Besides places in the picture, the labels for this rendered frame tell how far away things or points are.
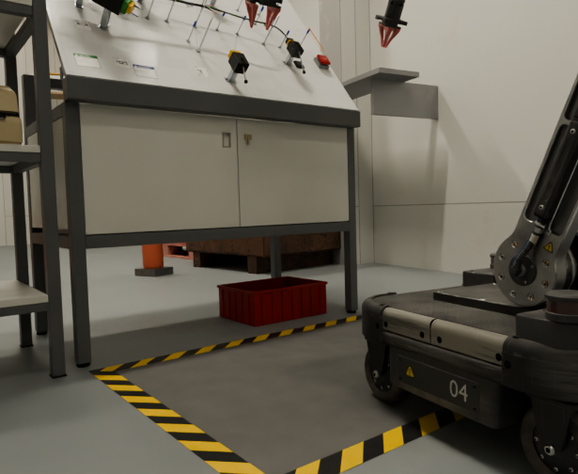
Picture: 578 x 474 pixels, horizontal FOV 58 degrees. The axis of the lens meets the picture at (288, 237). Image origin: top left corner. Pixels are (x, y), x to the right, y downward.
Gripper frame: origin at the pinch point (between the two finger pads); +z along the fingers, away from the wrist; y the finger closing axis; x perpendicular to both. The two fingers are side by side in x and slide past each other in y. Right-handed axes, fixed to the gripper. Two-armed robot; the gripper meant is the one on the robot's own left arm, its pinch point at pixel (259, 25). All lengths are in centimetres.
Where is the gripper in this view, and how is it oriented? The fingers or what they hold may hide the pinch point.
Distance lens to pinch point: 179.7
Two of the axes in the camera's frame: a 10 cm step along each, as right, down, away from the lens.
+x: 4.2, 5.2, -7.4
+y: -8.8, 0.5, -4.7
